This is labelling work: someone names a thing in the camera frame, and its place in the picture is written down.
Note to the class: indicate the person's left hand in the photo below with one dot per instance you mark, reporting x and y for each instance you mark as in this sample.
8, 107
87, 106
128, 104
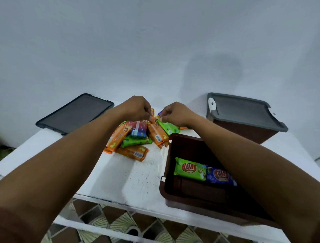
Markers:
135, 109

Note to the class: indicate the pile of colourful snacks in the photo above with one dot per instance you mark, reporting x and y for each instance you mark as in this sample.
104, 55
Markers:
117, 137

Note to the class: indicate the person's right hand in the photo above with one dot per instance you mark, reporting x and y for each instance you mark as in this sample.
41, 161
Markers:
178, 115

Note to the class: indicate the person's left forearm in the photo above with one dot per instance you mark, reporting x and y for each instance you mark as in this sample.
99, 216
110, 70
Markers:
62, 162

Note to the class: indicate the green snack packet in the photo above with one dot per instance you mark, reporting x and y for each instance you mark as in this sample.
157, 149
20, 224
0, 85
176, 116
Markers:
190, 169

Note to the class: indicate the brown sleeve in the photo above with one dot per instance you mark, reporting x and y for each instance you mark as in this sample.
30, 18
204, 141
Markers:
10, 230

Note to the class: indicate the person's right forearm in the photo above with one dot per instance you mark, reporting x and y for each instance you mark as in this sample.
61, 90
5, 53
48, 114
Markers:
250, 162

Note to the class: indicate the dark grey lid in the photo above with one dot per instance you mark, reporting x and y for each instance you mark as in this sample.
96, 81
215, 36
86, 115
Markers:
75, 114
242, 110

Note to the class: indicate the blue snack packet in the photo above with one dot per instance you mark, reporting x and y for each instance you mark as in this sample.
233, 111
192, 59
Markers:
220, 176

